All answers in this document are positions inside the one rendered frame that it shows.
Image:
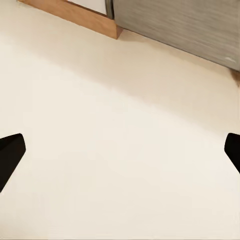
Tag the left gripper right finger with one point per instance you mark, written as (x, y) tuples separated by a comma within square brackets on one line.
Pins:
[(232, 149)]

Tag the dishwasher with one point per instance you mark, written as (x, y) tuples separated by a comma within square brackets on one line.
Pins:
[(209, 29)]

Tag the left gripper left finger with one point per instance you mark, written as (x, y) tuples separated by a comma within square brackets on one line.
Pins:
[(12, 149)]

